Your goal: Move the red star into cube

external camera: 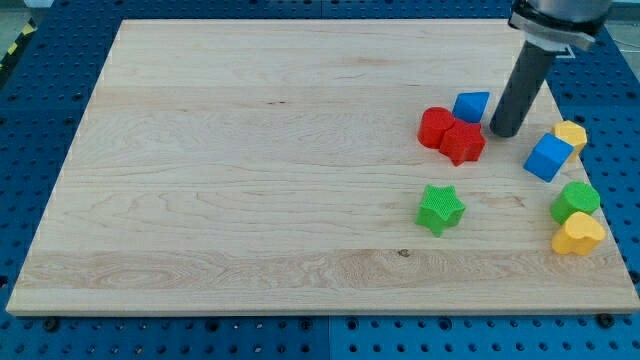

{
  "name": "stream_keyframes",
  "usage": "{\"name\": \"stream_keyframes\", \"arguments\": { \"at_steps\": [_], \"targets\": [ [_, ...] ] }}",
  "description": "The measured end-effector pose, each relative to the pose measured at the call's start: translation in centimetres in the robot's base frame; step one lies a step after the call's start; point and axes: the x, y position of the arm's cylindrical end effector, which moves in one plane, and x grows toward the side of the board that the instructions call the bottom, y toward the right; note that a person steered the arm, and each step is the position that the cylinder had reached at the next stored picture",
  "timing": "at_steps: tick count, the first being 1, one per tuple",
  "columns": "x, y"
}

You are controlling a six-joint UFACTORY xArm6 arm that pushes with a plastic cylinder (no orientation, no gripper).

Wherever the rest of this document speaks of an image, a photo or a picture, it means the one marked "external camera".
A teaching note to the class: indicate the green cylinder block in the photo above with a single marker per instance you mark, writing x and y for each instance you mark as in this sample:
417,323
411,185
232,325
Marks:
574,197

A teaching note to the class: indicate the green star block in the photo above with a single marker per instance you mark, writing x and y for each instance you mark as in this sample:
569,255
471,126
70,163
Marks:
439,209

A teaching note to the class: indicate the light wooden board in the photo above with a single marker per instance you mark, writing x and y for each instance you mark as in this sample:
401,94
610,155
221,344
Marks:
271,167

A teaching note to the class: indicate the blue cube block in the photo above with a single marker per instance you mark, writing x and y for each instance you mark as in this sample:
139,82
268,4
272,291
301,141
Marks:
547,157

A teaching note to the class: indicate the yellow hexagon block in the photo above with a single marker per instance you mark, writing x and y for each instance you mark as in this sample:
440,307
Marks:
573,134

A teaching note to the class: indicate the red star block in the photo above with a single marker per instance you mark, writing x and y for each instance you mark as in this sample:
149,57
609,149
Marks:
463,142

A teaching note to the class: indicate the red cylinder block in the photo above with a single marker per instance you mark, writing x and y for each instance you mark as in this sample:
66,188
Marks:
435,122

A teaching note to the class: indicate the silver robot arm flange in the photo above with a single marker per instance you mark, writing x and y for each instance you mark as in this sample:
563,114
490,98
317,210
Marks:
553,25

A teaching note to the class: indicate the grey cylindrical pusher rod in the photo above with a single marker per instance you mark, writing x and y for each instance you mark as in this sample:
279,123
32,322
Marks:
527,76

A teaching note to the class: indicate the blue triangle block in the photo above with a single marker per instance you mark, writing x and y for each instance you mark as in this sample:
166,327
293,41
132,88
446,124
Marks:
470,106

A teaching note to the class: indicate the yellow heart block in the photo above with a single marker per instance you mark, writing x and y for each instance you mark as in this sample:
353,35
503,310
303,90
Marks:
580,234

